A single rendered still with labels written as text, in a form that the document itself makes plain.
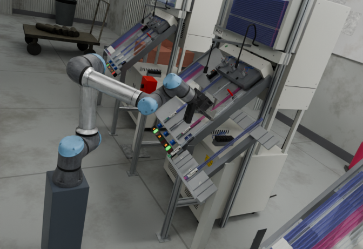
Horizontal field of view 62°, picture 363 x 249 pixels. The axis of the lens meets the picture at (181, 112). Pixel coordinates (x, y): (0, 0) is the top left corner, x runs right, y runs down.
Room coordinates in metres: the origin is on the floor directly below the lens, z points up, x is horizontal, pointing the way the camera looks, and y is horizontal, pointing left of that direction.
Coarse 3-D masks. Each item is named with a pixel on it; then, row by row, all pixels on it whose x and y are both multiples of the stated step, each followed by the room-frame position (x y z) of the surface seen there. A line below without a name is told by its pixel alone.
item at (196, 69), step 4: (196, 64) 2.34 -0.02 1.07; (200, 64) 2.31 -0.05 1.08; (192, 68) 2.31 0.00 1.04; (196, 68) 2.29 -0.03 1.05; (200, 68) 2.27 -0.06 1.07; (184, 72) 2.31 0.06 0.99; (188, 72) 2.28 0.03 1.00; (192, 72) 2.26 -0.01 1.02; (196, 72) 2.24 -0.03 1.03; (200, 72) 2.22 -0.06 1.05; (180, 76) 2.28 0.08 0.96; (184, 76) 2.26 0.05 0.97; (188, 76) 2.24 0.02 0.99; (192, 76) 2.22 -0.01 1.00; (196, 76) 2.20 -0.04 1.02; (184, 80) 2.21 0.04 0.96; (188, 80) 2.19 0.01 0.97; (192, 80) 2.17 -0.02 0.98; (188, 84) 2.16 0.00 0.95
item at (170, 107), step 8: (168, 104) 2.05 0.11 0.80; (176, 104) 2.01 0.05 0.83; (160, 112) 2.00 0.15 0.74; (168, 112) 1.97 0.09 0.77; (184, 112) 1.90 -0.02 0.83; (168, 120) 1.89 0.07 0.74; (176, 120) 1.86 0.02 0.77; (192, 120) 1.80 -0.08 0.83; (176, 128) 1.79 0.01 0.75; (184, 128) 1.76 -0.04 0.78; (192, 128) 1.74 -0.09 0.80; (176, 136) 1.73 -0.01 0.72; (184, 136) 1.70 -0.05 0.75
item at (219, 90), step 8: (216, 48) 2.44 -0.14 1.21; (208, 56) 2.39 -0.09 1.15; (216, 56) 2.34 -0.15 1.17; (208, 64) 2.29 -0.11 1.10; (216, 64) 2.24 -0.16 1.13; (208, 72) 2.19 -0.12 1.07; (200, 80) 2.14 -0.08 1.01; (208, 80) 2.11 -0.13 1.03; (224, 80) 2.03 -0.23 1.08; (216, 88) 1.99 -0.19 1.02; (224, 88) 1.95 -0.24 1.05; (232, 88) 1.93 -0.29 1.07; (248, 88) 1.86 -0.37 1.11; (216, 96) 1.92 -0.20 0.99; (224, 96) 1.89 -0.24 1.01; (232, 96) 1.86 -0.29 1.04; (240, 96) 1.83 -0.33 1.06; (224, 104) 1.82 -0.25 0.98
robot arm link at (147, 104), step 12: (72, 60) 1.30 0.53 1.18; (84, 60) 1.32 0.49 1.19; (72, 72) 1.25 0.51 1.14; (84, 72) 1.24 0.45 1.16; (96, 72) 1.27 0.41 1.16; (84, 84) 1.25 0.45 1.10; (96, 84) 1.23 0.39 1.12; (108, 84) 1.22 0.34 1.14; (120, 84) 1.23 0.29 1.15; (120, 96) 1.20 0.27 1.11; (132, 96) 1.20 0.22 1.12; (144, 96) 1.20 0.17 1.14; (156, 96) 1.23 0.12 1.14; (144, 108) 1.16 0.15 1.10; (156, 108) 1.19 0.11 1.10
